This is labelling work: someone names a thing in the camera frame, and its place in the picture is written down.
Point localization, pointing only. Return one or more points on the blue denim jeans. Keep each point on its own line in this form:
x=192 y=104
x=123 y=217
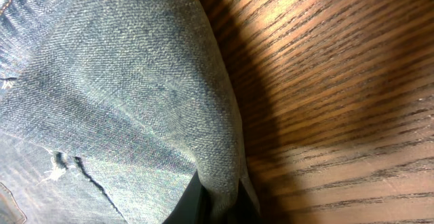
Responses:
x=108 y=109

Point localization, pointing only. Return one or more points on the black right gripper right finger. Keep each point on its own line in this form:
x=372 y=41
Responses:
x=243 y=212

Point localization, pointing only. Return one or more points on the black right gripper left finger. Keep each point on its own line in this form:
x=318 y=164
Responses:
x=193 y=206

